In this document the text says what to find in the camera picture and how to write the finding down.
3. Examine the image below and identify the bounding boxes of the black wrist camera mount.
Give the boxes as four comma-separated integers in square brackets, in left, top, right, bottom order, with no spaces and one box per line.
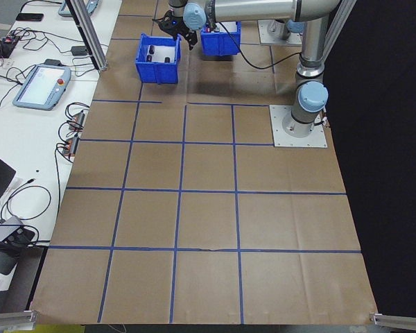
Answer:
[155,12,173,35]

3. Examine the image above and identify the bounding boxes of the grey usb hub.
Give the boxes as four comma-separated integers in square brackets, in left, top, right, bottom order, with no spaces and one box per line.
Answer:
[0,215,24,244]

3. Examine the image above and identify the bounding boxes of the aluminium frame post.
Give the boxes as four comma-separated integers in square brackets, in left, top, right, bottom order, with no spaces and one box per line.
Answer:
[324,0,357,69]

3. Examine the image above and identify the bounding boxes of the blue bin with push buttons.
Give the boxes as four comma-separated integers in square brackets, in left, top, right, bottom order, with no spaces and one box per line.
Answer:
[200,20,243,58]

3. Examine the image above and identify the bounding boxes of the grey teach pendant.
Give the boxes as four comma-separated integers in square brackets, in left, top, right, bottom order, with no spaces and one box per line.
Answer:
[58,0,103,17]
[12,63,72,112]

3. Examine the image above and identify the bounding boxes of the white side desk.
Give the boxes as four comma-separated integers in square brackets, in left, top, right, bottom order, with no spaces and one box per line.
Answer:
[0,0,124,249]

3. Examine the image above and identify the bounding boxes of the small orange black adapter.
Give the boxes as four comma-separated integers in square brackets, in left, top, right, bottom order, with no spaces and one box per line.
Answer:
[67,110,88,131]
[57,136,80,161]

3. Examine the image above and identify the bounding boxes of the black circuit board with wires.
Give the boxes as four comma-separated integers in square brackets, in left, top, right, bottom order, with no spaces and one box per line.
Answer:
[0,33,21,58]

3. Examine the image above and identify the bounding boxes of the aluminium camera post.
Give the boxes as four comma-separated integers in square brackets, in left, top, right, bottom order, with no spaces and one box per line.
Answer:
[64,0,109,73]

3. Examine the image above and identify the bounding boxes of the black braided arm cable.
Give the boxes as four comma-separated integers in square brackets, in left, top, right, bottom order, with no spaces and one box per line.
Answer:
[214,20,302,69]

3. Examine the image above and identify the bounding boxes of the aluminium profile bar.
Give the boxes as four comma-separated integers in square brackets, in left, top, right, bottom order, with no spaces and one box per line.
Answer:
[369,311,416,329]
[0,309,39,325]

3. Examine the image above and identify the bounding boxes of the white square base plate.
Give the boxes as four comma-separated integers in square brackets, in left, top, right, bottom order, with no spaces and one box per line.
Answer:
[257,19,304,46]
[269,103,329,149]

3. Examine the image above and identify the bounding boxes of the blue bin with batteries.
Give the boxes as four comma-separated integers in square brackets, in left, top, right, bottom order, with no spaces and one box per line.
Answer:
[134,33,182,85]

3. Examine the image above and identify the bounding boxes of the black phone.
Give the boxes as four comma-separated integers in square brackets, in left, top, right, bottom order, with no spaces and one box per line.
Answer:
[15,12,44,22]

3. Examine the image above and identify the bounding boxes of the black desk cable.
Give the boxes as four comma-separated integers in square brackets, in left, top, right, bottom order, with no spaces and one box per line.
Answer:
[1,177,53,223]
[50,152,62,242]

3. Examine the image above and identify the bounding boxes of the black objects in bin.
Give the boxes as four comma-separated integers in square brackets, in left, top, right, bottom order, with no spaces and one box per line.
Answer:
[140,44,177,64]

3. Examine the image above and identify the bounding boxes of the black frame cover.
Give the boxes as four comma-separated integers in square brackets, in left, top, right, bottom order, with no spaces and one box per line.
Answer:
[324,0,416,316]

